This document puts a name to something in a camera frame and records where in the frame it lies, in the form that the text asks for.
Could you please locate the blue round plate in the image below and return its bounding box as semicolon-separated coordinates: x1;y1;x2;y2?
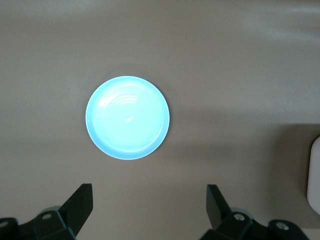
84;75;172;161

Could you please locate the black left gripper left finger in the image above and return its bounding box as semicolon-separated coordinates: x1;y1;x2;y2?
0;183;94;240

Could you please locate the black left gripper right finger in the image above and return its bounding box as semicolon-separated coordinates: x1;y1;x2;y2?
201;184;310;240

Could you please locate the white lidded storage box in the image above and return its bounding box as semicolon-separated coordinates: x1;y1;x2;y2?
306;135;320;216

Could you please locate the brown table mat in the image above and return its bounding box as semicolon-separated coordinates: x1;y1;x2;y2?
0;0;320;240

